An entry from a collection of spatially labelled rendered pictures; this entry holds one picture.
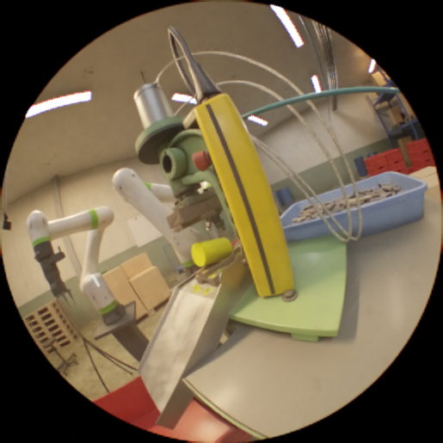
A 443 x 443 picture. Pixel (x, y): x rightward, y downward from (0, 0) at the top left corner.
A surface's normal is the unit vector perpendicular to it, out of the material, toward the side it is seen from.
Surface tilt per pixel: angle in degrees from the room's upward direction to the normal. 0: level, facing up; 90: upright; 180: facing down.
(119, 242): 90
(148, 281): 90
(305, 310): 0
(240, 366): 0
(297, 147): 90
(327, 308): 0
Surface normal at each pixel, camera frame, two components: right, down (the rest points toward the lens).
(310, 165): -0.65, 0.35
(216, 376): -0.41, -0.91
